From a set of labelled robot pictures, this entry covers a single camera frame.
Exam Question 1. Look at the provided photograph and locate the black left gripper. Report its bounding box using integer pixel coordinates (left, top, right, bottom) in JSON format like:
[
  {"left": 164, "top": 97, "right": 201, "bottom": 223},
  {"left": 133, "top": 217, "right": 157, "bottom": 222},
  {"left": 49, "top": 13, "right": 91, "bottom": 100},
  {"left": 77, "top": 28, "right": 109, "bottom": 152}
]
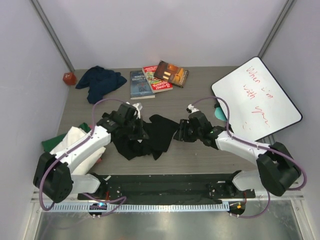
[{"left": 124, "top": 115, "right": 150, "bottom": 141}]

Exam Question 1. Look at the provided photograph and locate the blue 1984 paperback book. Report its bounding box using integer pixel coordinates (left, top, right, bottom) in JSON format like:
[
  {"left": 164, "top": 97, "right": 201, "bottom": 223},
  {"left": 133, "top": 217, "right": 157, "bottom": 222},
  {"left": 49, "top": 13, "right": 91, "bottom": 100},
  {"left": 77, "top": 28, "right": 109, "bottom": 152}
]
[{"left": 130, "top": 70, "right": 155, "bottom": 100}]

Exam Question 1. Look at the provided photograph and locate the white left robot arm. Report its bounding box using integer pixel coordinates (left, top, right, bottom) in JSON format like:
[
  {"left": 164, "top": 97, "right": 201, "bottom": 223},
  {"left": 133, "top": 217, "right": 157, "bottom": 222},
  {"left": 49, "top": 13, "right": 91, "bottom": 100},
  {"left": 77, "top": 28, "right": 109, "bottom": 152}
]
[{"left": 33, "top": 103, "right": 149, "bottom": 204}]

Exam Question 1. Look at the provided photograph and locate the red cover book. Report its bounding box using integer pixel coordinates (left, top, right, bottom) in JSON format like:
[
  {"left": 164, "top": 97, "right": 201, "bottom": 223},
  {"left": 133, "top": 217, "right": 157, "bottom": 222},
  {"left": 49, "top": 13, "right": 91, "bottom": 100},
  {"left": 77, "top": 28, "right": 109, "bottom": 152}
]
[{"left": 142, "top": 65, "right": 173, "bottom": 94}]

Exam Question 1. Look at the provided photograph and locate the aluminium frame rail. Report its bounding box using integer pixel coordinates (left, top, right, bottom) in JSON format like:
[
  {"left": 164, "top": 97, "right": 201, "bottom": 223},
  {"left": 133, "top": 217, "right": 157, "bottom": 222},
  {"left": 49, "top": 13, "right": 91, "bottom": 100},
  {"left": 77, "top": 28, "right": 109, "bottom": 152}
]
[{"left": 259, "top": 134, "right": 276, "bottom": 145}]

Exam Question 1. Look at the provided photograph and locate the black whiteboard stand foot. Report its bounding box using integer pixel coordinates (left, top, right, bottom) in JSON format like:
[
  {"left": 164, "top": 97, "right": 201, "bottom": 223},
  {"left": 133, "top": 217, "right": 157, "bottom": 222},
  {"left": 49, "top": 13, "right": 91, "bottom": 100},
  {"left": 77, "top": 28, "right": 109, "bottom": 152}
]
[{"left": 214, "top": 100, "right": 220, "bottom": 109}]

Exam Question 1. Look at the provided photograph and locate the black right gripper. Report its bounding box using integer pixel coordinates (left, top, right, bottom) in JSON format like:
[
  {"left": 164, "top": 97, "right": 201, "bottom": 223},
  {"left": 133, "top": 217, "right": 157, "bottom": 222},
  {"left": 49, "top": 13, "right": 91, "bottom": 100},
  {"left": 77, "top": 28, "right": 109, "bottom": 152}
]
[{"left": 173, "top": 119, "right": 202, "bottom": 143}]

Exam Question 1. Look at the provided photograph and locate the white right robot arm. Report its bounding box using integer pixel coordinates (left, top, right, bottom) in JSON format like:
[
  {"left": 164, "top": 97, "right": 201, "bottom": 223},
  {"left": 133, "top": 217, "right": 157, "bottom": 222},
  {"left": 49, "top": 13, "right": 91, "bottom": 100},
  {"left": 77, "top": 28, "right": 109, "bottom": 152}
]
[{"left": 173, "top": 111, "right": 302, "bottom": 198}]

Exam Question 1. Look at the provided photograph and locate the dark cover paperback book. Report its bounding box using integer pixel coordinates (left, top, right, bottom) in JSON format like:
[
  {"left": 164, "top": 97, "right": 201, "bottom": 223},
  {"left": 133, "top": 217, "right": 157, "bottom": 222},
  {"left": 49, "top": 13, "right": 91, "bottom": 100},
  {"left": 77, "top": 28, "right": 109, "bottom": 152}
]
[{"left": 153, "top": 60, "right": 190, "bottom": 88}]

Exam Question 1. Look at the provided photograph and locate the white folded t shirt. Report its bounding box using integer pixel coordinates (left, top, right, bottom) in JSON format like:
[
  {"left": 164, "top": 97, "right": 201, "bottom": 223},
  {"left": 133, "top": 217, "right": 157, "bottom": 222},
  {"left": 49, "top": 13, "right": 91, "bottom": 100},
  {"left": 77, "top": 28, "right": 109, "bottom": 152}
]
[{"left": 51, "top": 126, "right": 111, "bottom": 176}]

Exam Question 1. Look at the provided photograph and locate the black t shirt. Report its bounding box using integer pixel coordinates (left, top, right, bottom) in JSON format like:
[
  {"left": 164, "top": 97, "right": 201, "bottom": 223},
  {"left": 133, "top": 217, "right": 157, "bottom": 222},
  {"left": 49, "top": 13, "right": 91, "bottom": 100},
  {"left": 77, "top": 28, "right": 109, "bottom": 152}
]
[{"left": 111, "top": 114, "right": 180, "bottom": 161}]

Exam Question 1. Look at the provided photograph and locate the small red cube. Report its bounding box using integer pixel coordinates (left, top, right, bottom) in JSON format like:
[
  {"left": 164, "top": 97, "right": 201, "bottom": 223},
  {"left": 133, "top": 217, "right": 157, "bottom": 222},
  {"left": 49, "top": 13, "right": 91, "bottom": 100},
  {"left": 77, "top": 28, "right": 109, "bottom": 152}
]
[{"left": 62, "top": 72, "right": 77, "bottom": 86}]

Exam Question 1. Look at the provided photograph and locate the navy blue t shirt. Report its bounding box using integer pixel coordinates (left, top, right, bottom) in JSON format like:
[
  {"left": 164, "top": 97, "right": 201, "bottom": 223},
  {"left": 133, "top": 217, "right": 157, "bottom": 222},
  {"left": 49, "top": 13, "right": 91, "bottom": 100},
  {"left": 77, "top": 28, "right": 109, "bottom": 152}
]
[{"left": 75, "top": 66, "right": 127, "bottom": 105}]

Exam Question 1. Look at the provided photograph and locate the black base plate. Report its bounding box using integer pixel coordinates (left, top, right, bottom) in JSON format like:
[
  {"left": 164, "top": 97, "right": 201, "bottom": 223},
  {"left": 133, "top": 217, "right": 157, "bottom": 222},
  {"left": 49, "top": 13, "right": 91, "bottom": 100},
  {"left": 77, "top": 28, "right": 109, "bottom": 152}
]
[{"left": 93, "top": 173, "right": 256, "bottom": 205}]

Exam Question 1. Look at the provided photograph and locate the white dry-erase board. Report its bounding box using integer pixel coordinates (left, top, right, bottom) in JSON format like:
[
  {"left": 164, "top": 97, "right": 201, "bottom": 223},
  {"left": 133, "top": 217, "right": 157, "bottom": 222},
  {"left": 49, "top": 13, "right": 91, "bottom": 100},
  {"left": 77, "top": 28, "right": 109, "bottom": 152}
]
[{"left": 211, "top": 56, "right": 303, "bottom": 141}]

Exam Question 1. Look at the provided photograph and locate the white perforated cable rail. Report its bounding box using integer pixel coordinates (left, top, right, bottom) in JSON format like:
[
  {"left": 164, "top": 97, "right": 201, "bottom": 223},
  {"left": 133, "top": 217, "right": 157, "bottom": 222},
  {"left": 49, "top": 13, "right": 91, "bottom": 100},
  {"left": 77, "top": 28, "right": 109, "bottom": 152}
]
[{"left": 50, "top": 201, "right": 230, "bottom": 213}]

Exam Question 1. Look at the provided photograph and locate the teal cutting mat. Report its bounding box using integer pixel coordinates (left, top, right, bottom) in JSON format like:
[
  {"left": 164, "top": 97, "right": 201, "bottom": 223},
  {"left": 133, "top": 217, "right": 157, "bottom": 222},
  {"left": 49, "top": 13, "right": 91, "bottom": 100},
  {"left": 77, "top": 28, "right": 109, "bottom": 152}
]
[{"left": 214, "top": 106, "right": 228, "bottom": 122}]

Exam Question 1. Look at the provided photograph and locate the green t shirt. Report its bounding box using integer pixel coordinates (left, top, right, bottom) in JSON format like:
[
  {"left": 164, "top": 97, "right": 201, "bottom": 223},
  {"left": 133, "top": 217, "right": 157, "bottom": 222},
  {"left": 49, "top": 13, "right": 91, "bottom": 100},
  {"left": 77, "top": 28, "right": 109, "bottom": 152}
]
[{"left": 41, "top": 122, "right": 91, "bottom": 154}]

